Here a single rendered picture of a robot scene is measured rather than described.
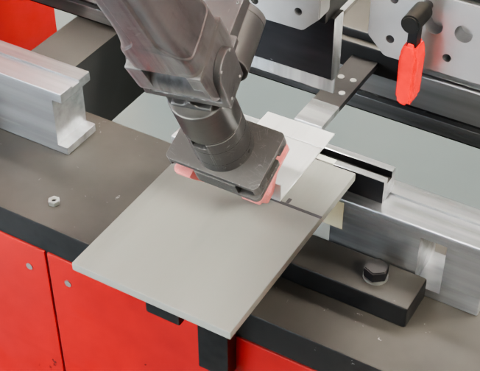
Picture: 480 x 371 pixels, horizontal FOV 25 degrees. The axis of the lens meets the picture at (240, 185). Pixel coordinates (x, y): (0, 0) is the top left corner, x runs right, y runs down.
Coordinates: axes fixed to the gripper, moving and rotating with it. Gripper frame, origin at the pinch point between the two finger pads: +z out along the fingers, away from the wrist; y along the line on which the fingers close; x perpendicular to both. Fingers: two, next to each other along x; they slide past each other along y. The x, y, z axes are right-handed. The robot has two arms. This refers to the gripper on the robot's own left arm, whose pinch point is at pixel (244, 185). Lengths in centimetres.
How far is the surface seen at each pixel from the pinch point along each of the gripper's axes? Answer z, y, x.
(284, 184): 2.6, -2.9, -2.6
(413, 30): -19.1, -15.1, -12.1
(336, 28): -8.5, -4.4, -16.0
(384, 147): 152, 33, -75
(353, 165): 5.7, -7.8, -8.4
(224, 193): 0.9, 2.0, 1.4
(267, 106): 153, 68, -76
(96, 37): 27, 43, -22
